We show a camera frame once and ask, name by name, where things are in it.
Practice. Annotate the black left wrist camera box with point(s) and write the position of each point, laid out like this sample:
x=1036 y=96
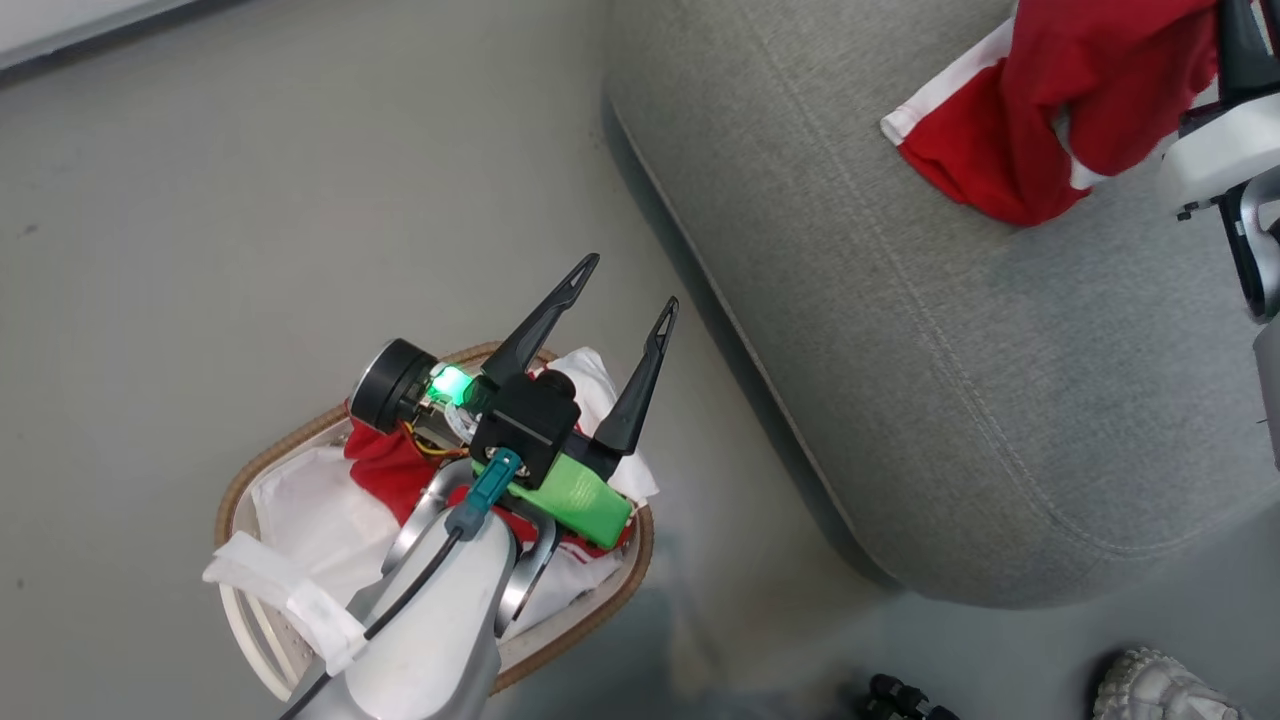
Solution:
x=525 y=420

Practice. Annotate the red garment with white stripe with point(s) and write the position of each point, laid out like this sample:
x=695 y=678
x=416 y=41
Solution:
x=1100 y=70

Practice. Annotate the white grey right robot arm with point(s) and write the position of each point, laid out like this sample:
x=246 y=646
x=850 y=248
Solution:
x=1268 y=260

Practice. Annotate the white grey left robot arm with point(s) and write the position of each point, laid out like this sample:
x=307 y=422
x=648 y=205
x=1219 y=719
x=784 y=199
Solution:
x=440 y=620

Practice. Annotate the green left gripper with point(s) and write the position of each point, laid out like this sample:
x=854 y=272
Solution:
x=575 y=500

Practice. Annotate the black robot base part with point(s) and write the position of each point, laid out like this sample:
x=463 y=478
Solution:
x=900 y=700

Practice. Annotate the red garment in basket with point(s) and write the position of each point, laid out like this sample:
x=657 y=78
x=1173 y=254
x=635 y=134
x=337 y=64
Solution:
x=385 y=475

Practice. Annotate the grey fabric sofa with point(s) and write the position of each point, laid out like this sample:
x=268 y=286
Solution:
x=900 y=300

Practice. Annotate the wicker laundry basket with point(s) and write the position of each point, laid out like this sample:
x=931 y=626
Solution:
x=255 y=630

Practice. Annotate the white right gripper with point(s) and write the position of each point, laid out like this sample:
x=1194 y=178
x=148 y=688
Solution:
x=1225 y=150

